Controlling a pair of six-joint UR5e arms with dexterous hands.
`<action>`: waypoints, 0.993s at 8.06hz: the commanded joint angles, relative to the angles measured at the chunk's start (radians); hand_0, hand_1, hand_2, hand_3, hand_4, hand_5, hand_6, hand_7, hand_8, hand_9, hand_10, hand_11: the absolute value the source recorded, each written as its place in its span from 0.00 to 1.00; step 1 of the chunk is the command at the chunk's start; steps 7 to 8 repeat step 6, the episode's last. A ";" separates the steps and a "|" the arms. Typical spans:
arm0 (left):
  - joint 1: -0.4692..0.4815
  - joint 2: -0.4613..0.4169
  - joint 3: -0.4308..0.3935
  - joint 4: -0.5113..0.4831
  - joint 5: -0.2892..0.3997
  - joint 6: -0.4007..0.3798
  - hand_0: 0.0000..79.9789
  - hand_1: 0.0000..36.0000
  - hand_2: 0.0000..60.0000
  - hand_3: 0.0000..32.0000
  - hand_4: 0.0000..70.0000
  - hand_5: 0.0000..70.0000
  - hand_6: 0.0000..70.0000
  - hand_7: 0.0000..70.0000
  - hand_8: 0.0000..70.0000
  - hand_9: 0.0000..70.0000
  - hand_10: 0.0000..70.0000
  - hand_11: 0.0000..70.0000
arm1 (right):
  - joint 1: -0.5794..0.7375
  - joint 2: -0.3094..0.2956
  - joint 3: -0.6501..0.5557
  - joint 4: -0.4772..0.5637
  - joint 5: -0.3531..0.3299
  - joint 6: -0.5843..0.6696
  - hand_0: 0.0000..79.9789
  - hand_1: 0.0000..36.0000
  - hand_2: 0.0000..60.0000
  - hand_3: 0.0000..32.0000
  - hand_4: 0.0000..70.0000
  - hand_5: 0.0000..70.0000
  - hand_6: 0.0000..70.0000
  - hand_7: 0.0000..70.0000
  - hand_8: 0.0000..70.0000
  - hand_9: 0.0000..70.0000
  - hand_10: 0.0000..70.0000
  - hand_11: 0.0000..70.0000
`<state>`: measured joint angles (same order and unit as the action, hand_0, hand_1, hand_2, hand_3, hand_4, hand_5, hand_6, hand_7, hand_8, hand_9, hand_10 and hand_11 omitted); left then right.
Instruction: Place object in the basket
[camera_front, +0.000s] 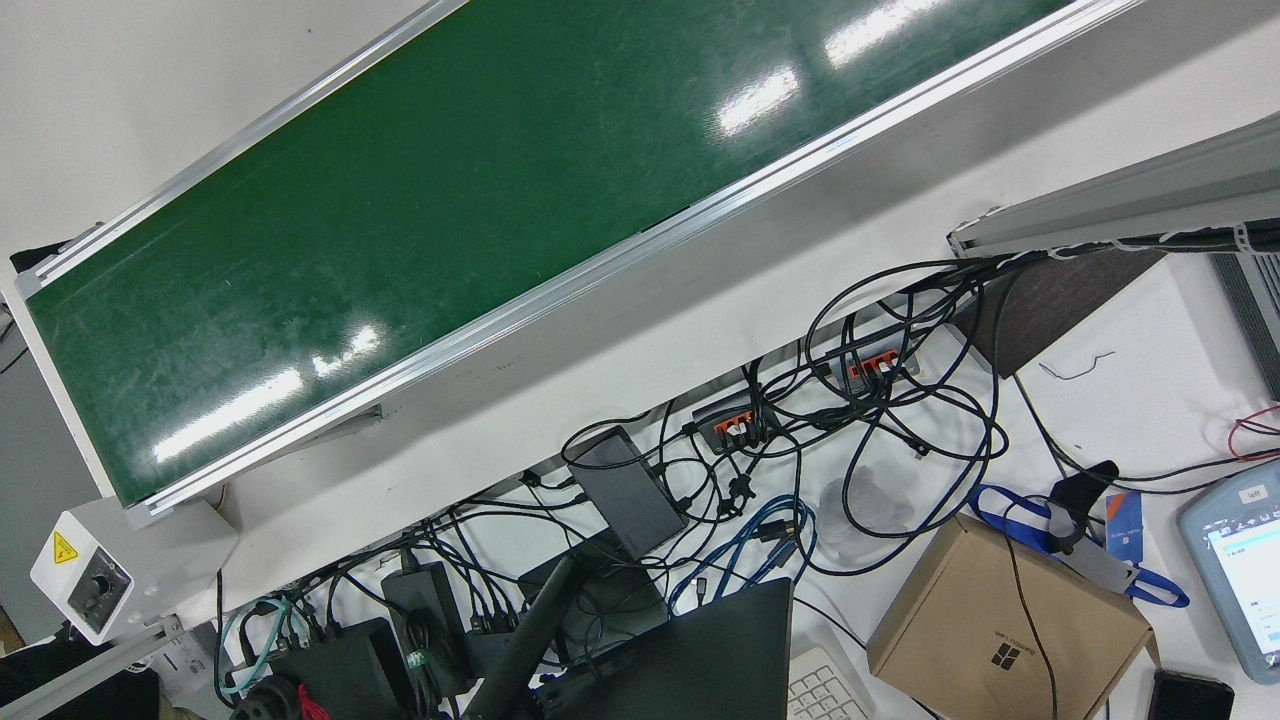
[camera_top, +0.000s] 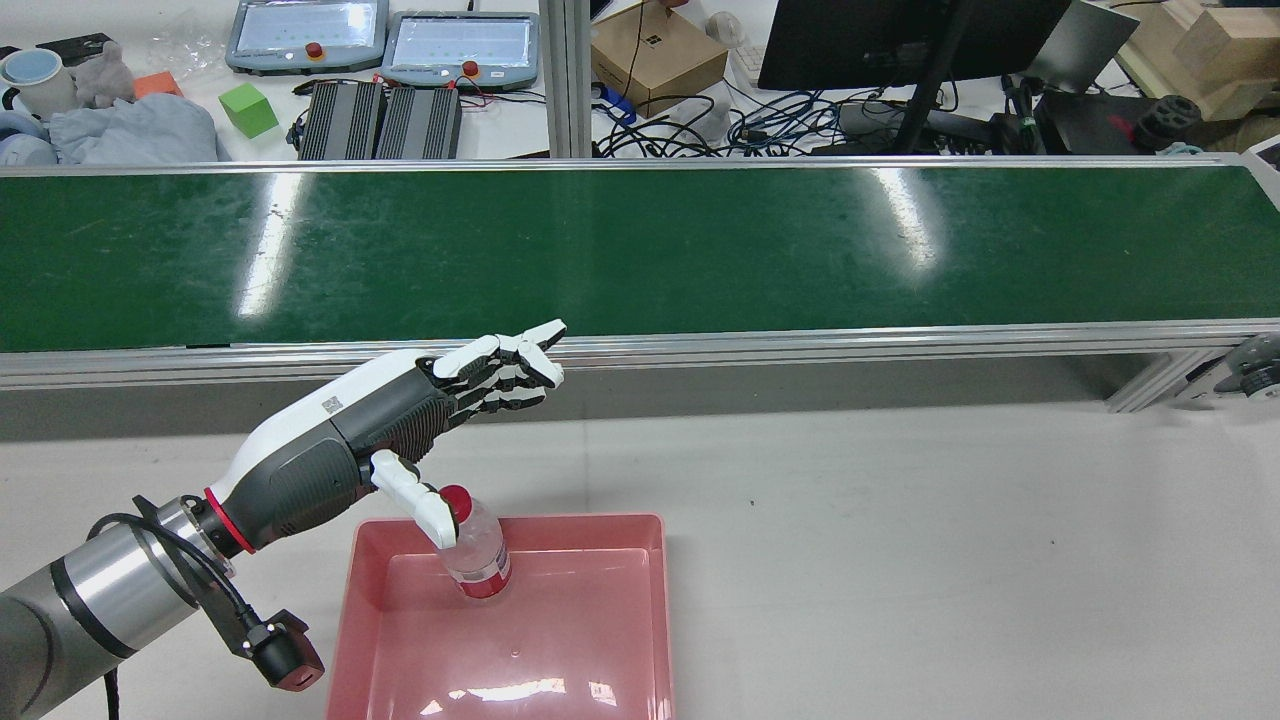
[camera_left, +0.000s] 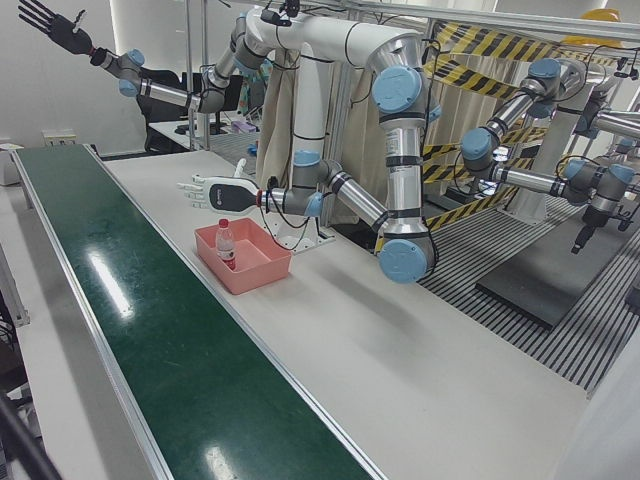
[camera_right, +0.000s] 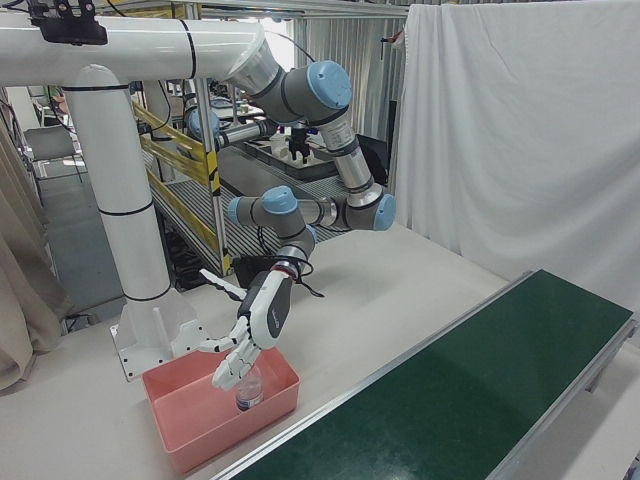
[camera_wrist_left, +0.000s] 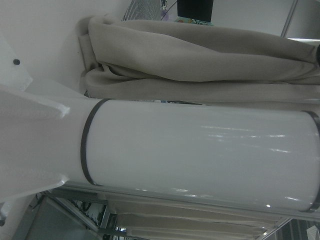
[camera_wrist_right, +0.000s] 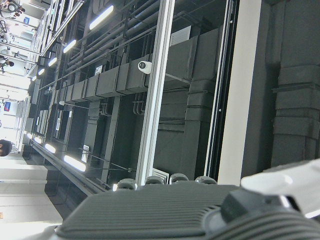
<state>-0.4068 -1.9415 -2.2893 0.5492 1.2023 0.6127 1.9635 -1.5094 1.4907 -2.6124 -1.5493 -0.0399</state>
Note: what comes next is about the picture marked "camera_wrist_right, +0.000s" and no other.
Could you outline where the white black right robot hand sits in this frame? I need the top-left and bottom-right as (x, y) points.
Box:
(42, 158), (320, 240)

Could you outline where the white security camera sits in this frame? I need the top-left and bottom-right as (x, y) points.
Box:
(137, 60), (153, 75)

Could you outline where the aluminium ceiling post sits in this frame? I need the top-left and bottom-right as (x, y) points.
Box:
(135, 0), (176, 187)

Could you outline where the long ceiling light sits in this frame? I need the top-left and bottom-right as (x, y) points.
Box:
(63, 154), (87, 172)
(62, 39), (77, 54)
(89, 5), (115, 31)

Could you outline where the grey ventilation duct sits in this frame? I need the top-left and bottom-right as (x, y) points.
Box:
(53, 27), (226, 104)

